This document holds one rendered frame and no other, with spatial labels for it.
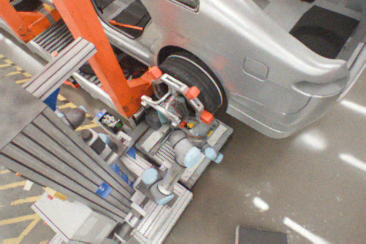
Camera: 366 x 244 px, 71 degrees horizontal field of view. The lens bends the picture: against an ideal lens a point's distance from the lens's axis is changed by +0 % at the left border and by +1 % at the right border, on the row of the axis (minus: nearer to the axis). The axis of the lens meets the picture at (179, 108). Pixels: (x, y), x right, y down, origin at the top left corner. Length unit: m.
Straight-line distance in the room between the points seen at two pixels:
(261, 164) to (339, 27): 1.56
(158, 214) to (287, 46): 1.47
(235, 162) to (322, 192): 0.89
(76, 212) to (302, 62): 1.55
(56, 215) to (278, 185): 2.10
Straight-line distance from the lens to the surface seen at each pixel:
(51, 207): 1.83
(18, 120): 1.09
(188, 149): 1.52
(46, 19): 4.05
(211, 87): 2.12
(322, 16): 3.09
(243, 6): 1.66
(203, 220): 2.80
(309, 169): 3.11
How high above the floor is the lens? 2.78
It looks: 58 degrees down
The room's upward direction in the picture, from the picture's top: 11 degrees counter-clockwise
